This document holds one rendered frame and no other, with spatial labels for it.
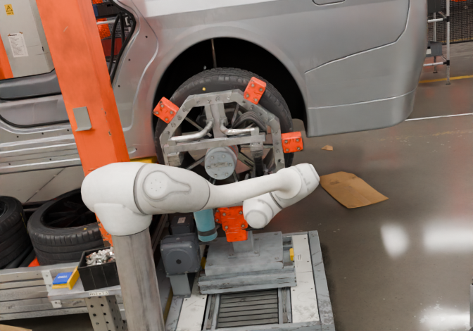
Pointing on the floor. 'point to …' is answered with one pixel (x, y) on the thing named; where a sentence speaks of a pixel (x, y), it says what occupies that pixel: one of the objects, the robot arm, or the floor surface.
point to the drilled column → (105, 313)
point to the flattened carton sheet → (350, 189)
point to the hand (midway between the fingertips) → (260, 170)
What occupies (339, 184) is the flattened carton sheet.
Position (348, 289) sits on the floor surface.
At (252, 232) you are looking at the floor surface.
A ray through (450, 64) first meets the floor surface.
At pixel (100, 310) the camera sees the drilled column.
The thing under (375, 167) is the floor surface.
